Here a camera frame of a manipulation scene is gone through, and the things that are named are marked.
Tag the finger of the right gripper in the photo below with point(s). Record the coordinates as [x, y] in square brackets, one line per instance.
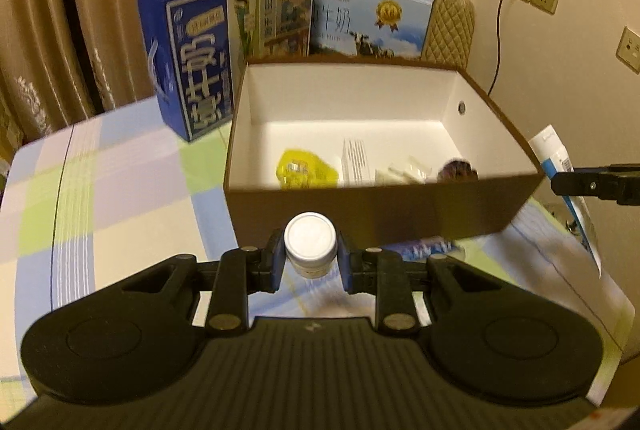
[618, 183]

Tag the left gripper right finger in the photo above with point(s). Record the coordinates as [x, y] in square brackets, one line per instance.
[381, 273]

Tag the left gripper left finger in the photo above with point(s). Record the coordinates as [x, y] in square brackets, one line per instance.
[238, 274]

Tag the small white pill bottle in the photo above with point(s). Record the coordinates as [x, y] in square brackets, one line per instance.
[310, 242]

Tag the white hair claw clip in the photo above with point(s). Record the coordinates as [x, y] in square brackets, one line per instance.
[409, 171]

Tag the yellow snack packet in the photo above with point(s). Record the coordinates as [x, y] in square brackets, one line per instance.
[300, 169]

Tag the brown hair scrunchie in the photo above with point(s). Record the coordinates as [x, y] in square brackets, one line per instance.
[457, 170]

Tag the clear dental floss box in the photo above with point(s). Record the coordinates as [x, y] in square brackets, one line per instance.
[424, 249]

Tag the white cream tube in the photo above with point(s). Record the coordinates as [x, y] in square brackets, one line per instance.
[555, 161]

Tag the brown cardboard storage box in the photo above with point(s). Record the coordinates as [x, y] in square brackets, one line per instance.
[399, 108]

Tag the plaid tablecloth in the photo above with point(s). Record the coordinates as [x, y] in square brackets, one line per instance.
[99, 201]

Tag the dark blue milk carton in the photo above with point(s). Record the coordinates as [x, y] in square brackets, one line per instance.
[196, 52]

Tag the light blue milk carton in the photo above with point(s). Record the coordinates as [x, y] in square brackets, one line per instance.
[375, 28]

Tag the beige wall switch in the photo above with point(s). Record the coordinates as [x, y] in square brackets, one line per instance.
[628, 50]

